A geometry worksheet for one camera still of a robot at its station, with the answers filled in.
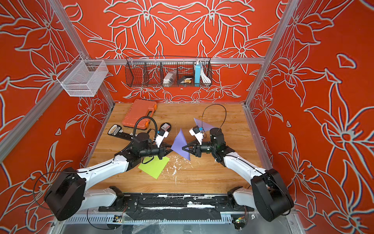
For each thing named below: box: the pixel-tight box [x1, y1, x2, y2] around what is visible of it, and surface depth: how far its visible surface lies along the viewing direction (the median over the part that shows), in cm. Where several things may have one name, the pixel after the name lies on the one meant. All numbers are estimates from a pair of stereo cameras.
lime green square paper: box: [137, 155, 170, 180], surface depth 84 cm
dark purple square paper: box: [170, 128, 191, 161], surface depth 75 cm
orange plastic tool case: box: [121, 98, 158, 130], surface depth 112 cm
